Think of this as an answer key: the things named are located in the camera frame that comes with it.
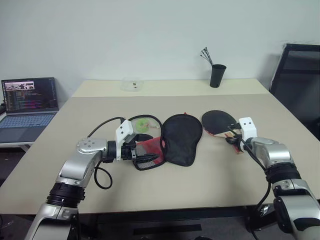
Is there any clear plastic container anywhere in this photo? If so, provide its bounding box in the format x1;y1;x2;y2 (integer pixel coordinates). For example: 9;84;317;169
121;77;146;93

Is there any black and red paddle case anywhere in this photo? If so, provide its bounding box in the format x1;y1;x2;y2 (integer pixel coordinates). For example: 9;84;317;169
127;112;204;171

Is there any black rubber table tennis paddle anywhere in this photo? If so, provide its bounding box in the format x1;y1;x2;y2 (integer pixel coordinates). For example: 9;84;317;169
201;109;245;156

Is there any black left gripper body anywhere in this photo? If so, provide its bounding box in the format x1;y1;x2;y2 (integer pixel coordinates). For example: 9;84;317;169
121;134;139;164

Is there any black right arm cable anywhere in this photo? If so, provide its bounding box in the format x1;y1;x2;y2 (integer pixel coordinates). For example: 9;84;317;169
239;137;273;240

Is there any black plastic cup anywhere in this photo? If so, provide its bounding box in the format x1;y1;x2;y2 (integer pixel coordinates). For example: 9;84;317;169
209;64;228;89

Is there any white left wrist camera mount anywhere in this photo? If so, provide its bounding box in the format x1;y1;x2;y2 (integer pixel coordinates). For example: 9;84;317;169
114;119;138;161

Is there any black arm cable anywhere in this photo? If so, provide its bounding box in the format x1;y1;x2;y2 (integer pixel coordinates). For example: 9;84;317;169
239;137;273;240
87;116;126;190

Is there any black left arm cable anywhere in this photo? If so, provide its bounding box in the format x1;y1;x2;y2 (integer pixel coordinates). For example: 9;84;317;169
87;116;126;190

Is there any black mesh office chair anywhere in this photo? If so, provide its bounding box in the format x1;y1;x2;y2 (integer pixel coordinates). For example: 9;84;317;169
269;42;320;141

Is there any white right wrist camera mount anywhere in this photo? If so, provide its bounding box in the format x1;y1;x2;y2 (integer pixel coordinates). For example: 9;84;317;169
238;116;258;141

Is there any black table underframe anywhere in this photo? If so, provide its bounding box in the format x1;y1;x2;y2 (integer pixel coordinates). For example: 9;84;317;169
77;204;266;240

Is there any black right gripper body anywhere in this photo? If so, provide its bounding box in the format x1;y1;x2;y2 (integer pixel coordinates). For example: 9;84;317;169
230;127;248;149

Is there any white side table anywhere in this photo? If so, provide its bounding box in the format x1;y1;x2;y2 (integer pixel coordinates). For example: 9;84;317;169
0;139;37;153

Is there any open grey laptop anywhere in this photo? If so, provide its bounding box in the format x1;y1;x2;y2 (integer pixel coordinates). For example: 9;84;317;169
0;76;60;145

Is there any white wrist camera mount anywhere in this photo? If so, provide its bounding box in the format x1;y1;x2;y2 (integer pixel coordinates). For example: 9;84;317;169
114;119;138;161
238;116;258;141

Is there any green zipper charm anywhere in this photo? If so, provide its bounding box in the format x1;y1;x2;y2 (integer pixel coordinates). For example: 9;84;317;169
134;118;161;134

